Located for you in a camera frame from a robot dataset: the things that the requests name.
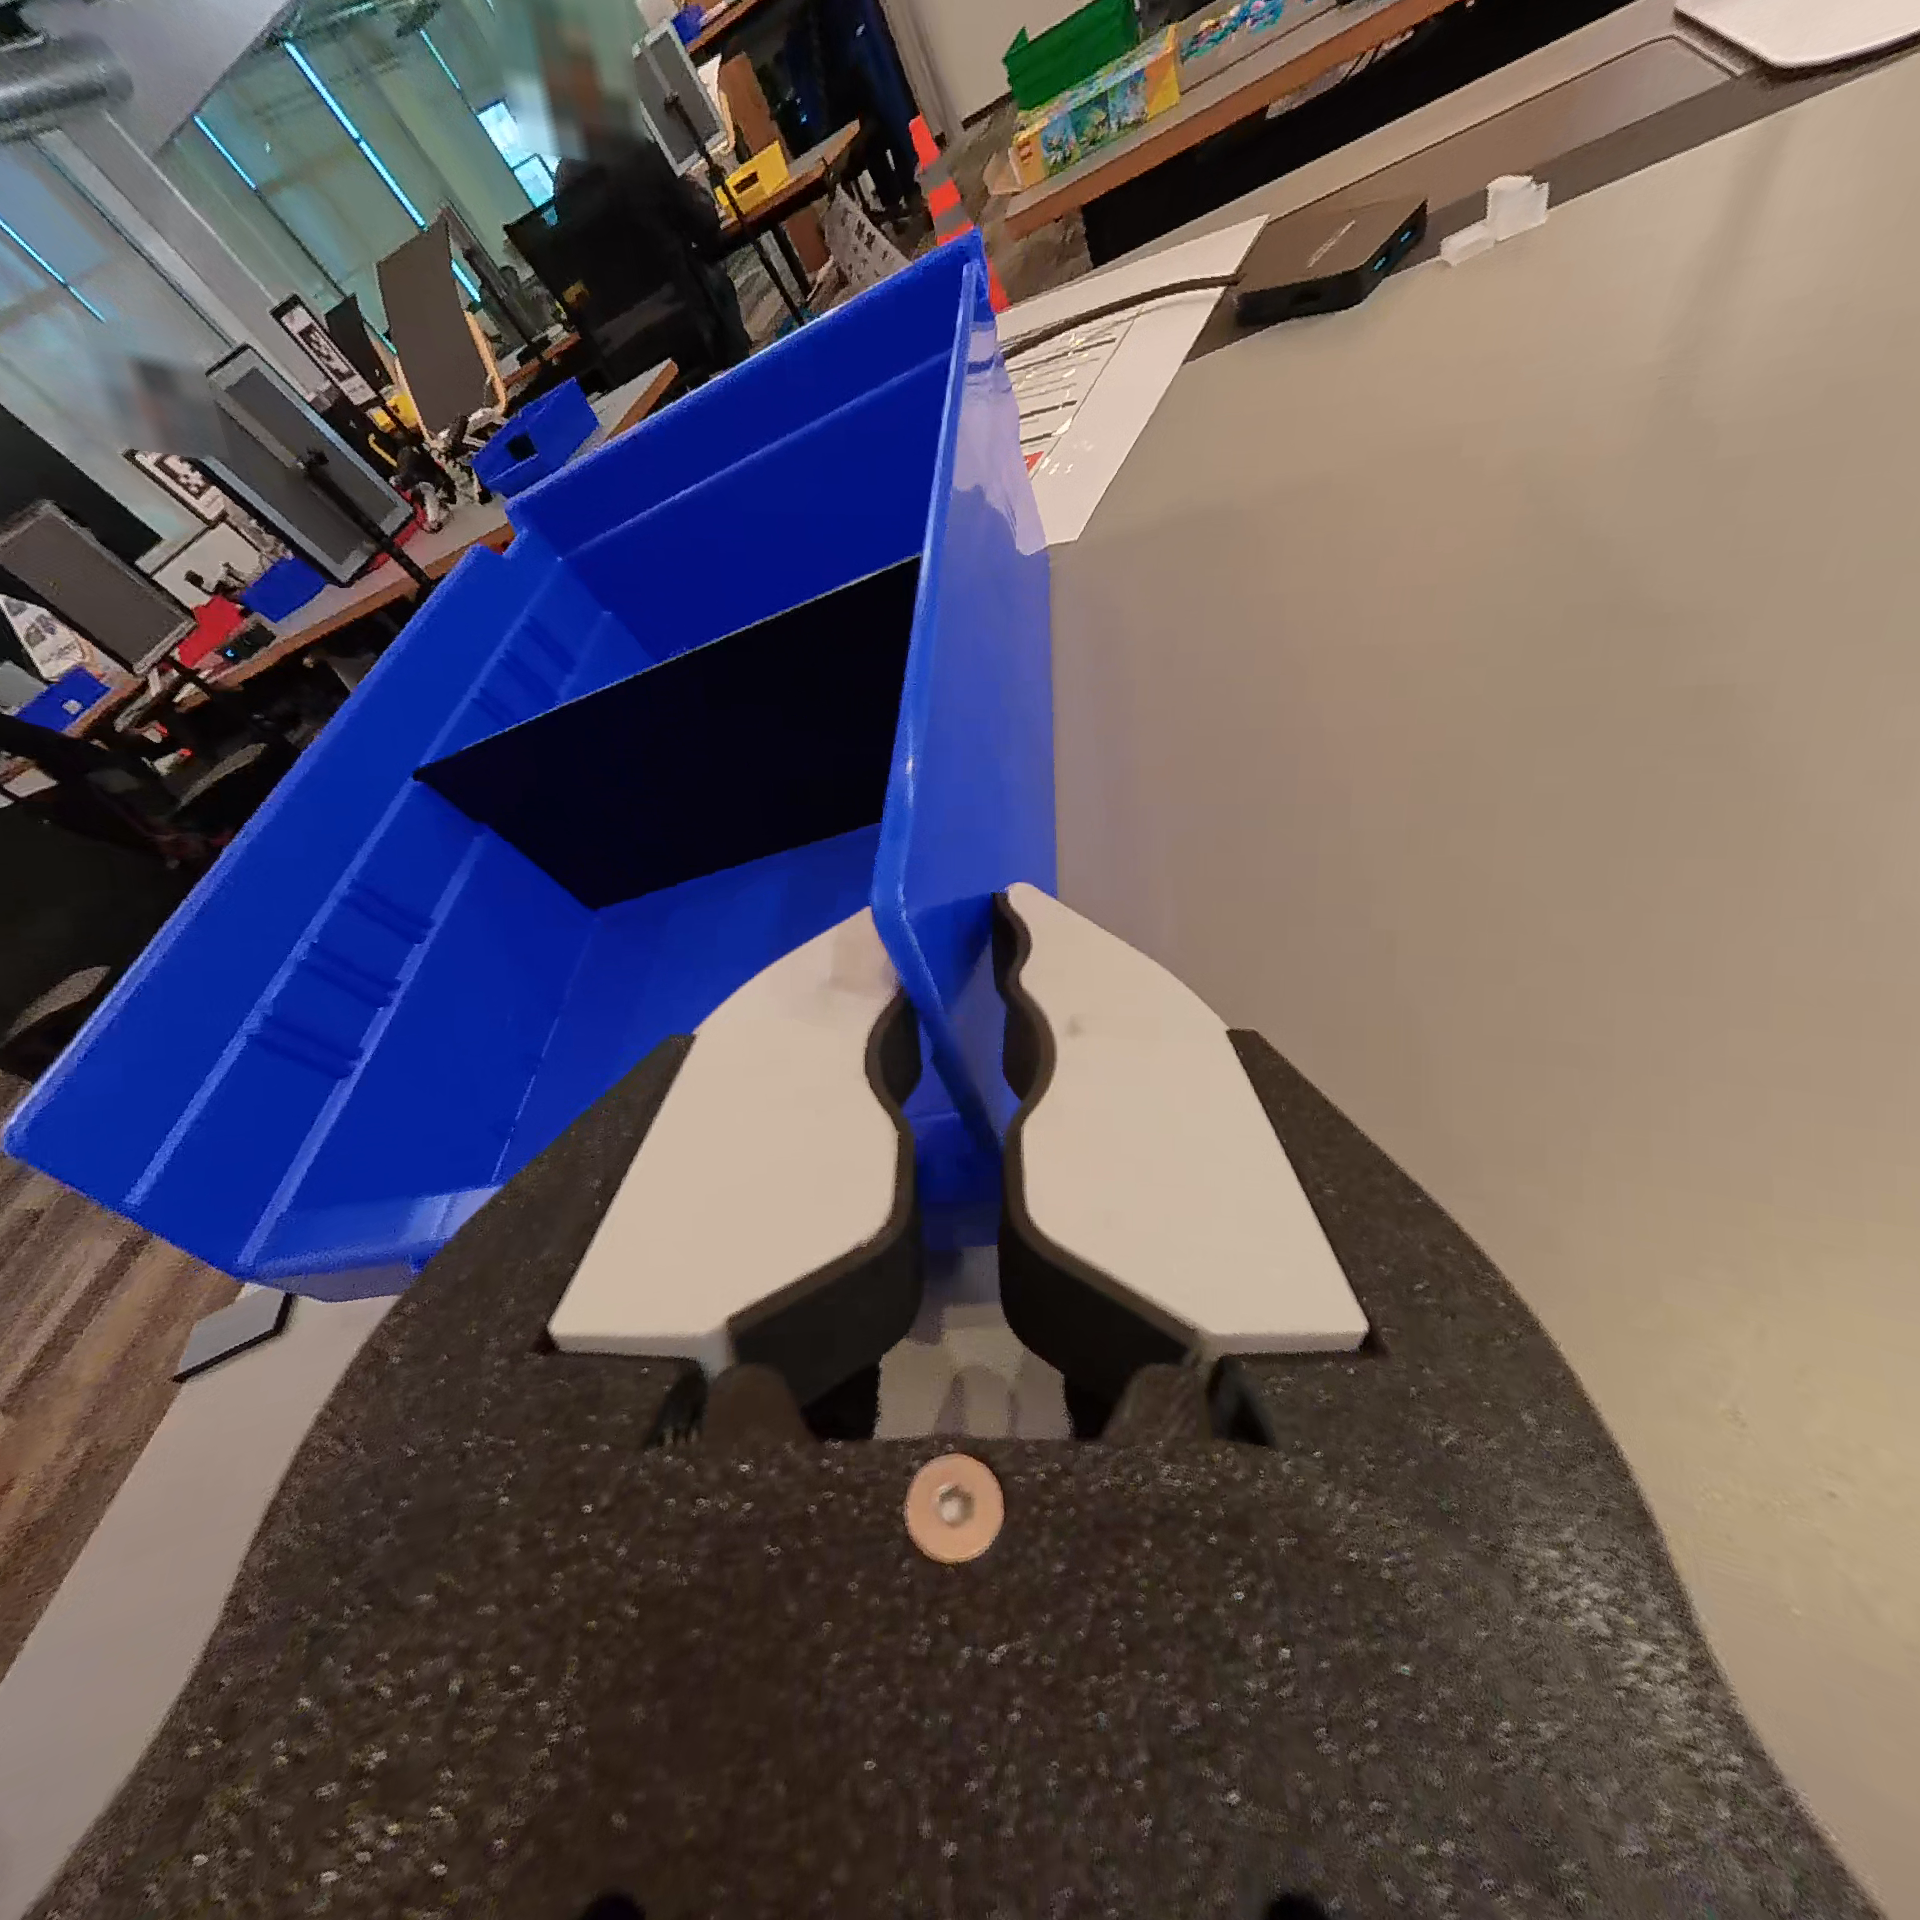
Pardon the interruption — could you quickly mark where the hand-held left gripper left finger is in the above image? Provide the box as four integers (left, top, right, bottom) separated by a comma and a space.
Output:
545, 906, 925, 1379

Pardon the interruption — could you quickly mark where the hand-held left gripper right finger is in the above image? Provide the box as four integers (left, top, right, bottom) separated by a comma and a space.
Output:
992, 881, 1374, 1379

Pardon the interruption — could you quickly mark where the blue plastic bin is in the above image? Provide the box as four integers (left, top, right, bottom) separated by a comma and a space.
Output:
0, 224, 1064, 1305

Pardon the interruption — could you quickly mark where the black usb hub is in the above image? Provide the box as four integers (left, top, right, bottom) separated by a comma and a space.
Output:
1230, 194, 1432, 330

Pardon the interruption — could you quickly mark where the black bin divider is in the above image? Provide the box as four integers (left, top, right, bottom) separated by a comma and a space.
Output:
411, 558, 922, 912

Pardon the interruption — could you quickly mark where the grey desk foot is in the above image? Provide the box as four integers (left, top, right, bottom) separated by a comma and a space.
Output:
170, 1288, 298, 1386

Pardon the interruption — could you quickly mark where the black office chair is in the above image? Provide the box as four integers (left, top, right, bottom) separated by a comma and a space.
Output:
0, 705, 279, 1081

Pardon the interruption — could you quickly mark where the wooden work table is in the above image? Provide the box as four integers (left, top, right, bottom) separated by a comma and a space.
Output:
994, 0, 1466, 245
0, 357, 685, 788

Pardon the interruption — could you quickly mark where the white paper sheet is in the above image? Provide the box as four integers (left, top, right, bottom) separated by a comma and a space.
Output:
994, 216, 1274, 549

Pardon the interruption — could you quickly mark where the orange traffic cone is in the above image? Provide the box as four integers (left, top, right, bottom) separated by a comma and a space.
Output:
904, 117, 1003, 320

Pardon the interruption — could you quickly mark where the colourful toy box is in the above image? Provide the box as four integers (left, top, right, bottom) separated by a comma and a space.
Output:
1008, 28, 1187, 193

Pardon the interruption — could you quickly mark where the green plastic bin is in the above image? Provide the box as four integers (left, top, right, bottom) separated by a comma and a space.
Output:
999, 0, 1145, 113

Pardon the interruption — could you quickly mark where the white square pad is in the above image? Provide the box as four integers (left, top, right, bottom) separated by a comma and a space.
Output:
1669, 0, 1920, 74

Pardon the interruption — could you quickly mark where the metal air duct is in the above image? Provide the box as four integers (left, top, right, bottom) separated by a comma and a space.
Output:
0, 30, 141, 147

